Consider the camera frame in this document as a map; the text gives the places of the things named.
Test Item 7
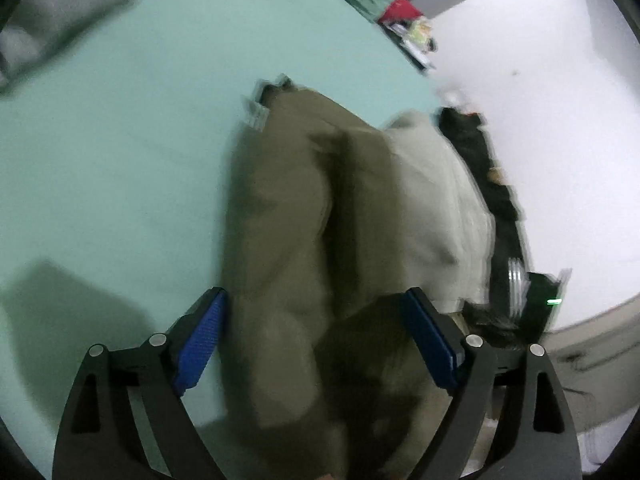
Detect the pile of black clothes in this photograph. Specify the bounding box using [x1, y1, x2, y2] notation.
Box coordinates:
[437, 105, 531, 321]

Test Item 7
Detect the red patterned quilt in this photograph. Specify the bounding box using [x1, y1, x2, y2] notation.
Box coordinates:
[377, 0, 423, 26]

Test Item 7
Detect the olive green hooded jacket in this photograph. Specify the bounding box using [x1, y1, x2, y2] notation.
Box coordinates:
[220, 82, 498, 480]

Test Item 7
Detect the snack bag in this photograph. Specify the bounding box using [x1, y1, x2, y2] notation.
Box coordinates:
[409, 16, 436, 52]

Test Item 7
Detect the stack of papers and books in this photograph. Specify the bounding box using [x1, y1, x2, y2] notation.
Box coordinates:
[385, 22, 435, 78]

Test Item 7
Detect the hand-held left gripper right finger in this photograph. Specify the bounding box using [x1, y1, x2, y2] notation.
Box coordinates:
[402, 287, 583, 480]

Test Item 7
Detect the grey crumpled garment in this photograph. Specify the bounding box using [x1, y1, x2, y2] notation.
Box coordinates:
[0, 0, 153, 93]

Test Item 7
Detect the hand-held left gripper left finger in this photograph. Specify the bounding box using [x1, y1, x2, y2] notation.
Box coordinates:
[51, 287, 230, 480]

